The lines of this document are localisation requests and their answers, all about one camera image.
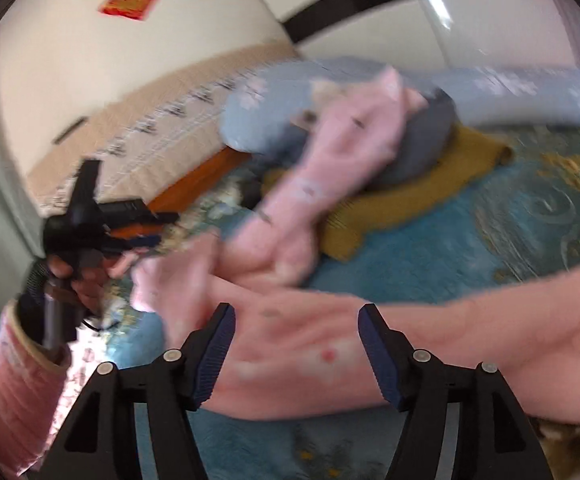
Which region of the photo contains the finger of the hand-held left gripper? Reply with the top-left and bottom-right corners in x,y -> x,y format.
104,233 -> 165,262
100,199 -> 181,231

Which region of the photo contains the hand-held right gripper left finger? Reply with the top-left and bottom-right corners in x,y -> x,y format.
37,303 -> 237,480

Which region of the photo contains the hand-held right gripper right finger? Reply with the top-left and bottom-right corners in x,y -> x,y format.
358,303 -> 553,480

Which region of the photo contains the pink fleece garment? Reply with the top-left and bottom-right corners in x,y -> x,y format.
107,67 -> 580,423

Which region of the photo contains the person's left forearm pink sleeve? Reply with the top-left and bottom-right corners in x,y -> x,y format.
0,300 -> 73,478

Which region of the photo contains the person's left hand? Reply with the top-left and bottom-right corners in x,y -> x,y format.
48,256 -> 114,314

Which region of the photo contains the beige quilted headboard cover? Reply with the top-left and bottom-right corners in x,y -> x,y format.
26,42 -> 301,212

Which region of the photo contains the light blue floral pillow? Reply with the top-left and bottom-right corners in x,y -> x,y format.
219,57 -> 580,154

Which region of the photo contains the mustard knitted sweater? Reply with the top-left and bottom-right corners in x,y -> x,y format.
264,125 -> 516,262

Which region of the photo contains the grey garment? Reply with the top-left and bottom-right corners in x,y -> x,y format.
365,89 -> 459,194

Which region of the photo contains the wooden bed frame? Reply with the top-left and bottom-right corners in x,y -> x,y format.
114,147 -> 254,241

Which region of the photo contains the black wall fixture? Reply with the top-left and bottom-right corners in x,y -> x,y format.
53,117 -> 88,144

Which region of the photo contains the red square wall decoration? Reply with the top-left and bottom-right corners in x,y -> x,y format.
98,0 -> 163,22

